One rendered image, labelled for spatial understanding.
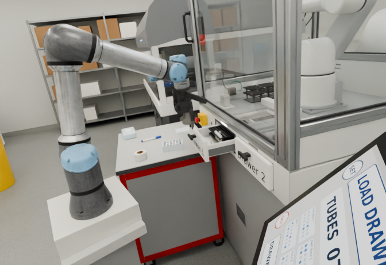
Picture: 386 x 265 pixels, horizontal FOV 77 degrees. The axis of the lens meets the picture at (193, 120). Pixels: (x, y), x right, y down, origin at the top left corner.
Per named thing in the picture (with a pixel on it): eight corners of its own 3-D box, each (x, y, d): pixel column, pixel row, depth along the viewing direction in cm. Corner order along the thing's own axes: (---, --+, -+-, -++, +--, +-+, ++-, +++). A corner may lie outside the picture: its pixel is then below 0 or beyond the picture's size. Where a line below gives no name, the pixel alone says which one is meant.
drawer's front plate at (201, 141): (205, 162, 115) (203, 141, 112) (190, 141, 142) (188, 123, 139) (209, 162, 116) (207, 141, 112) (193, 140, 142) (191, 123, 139)
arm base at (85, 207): (77, 226, 81) (70, 201, 78) (65, 207, 92) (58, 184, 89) (119, 205, 90) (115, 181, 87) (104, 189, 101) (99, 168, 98)
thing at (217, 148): (208, 157, 117) (207, 146, 115) (194, 139, 140) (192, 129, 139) (281, 140, 125) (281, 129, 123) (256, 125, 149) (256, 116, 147)
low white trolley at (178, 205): (141, 276, 154) (115, 171, 130) (136, 214, 212) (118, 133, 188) (227, 249, 166) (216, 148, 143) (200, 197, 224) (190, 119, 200)
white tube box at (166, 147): (162, 152, 146) (162, 146, 145) (163, 146, 154) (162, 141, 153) (183, 149, 147) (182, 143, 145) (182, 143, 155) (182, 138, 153)
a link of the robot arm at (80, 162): (70, 197, 80) (60, 160, 76) (65, 180, 91) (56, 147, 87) (107, 184, 86) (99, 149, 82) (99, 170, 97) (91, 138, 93)
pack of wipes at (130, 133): (136, 137, 175) (135, 131, 174) (123, 141, 172) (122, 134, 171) (134, 131, 189) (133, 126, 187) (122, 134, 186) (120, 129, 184)
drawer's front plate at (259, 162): (269, 191, 89) (268, 165, 86) (235, 158, 116) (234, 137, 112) (273, 190, 89) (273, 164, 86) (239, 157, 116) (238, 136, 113)
